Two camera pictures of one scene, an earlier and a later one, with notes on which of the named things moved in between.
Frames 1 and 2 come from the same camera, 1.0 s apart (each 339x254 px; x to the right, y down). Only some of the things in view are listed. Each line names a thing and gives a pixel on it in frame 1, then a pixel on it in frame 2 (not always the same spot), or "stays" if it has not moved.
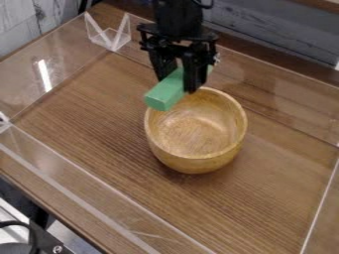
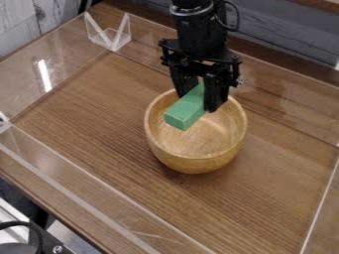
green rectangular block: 168,89 -> 188,108
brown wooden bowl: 195,138 stays
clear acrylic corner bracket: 109,39 stays
